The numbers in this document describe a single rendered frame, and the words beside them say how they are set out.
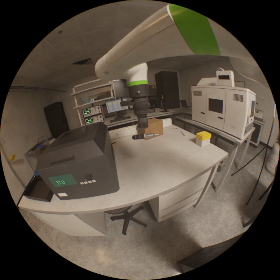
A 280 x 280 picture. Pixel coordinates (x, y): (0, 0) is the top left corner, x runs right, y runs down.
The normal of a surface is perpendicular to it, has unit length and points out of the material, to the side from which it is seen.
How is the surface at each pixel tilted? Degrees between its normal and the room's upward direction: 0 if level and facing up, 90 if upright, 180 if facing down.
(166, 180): 0
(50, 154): 51
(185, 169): 0
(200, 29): 130
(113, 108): 86
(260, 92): 90
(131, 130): 90
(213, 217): 0
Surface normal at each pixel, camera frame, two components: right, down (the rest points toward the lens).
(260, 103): -0.88, 0.47
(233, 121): -0.95, 0.24
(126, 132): 0.29, 0.37
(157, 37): -0.62, 0.77
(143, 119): -0.06, 0.10
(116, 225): -0.14, -0.90
